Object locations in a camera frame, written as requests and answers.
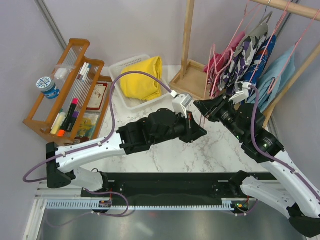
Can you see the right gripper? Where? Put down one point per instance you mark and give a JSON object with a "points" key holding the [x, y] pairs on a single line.
{"points": [[211, 108]]}

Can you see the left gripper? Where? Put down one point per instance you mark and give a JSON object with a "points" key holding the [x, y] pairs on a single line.
{"points": [[193, 131]]}

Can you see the pink camouflage trousers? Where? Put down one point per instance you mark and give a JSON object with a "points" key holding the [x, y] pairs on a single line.
{"points": [[234, 45]]}

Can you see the pink hanger of yellow trousers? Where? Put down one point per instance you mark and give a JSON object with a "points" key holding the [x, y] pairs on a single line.
{"points": [[216, 65]]}

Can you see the yellow trousers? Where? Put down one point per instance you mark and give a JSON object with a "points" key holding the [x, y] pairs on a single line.
{"points": [[139, 86]]}

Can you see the pink hanger of camouflage trousers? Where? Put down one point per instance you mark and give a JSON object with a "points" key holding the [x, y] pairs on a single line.
{"points": [[255, 9]]}

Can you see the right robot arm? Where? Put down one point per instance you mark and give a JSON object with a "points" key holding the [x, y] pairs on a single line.
{"points": [[301, 202]]}

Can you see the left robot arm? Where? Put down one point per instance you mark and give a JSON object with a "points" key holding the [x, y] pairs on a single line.
{"points": [[135, 137]]}

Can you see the blue patterned trousers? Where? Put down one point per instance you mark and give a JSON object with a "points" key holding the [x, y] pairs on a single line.
{"points": [[260, 59]]}

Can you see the grey purple camouflage trousers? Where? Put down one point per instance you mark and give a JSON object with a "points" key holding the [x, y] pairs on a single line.
{"points": [[243, 56]]}

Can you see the pink hanger of light trousers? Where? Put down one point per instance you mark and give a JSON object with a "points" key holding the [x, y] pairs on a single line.
{"points": [[275, 79]]}

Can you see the light blue trousers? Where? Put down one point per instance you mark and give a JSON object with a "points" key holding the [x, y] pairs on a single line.
{"points": [[272, 71]]}

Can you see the grey metal hanger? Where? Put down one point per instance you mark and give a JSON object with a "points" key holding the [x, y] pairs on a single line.
{"points": [[266, 17]]}

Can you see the wooden clothes rack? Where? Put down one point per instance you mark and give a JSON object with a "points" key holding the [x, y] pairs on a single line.
{"points": [[191, 78]]}

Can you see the white plastic basket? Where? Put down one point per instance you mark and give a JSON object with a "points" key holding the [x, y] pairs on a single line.
{"points": [[133, 104]]}

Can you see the red bordered card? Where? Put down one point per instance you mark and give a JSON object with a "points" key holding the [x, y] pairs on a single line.
{"points": [[98, 97]]}

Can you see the yellow illustrated book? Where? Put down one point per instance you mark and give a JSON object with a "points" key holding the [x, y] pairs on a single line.
{"points": [[86, 128]]}

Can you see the wooden desk organizer shelf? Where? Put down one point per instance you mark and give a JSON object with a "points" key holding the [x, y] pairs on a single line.
{"points": [[45, 111]]}

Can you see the purple black highlighter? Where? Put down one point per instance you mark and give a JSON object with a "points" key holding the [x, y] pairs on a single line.
{"points": [[72, 121]]}

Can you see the pink black highlighter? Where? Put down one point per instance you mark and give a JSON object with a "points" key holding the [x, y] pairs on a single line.
{"points": [[70, 111]]}

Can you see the white marker pens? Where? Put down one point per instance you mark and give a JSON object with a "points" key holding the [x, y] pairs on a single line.
{"points": [[84, 71]]}

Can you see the orange highlighter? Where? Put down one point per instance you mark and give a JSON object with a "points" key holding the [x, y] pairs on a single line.
{"points": [[61, 133]]}

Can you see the pale yellow highlighter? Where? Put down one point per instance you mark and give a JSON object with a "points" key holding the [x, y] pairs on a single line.
{"points": [[58, 123]]}

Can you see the white earbuds case in bag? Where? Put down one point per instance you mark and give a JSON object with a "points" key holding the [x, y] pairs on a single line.
{"points": [[61, 73]]}

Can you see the blue lidded jar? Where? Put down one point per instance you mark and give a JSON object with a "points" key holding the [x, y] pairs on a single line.
{"points": [[48, 87]]}

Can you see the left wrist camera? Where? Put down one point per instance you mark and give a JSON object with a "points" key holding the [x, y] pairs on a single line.
{"points": [[181, 102]]}

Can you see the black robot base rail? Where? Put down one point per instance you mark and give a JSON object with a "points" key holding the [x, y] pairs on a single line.
{"points": [[175, 189]]}

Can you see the white cable duct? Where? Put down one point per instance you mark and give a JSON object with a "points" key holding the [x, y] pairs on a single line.
{"points": [[64, 204]]}

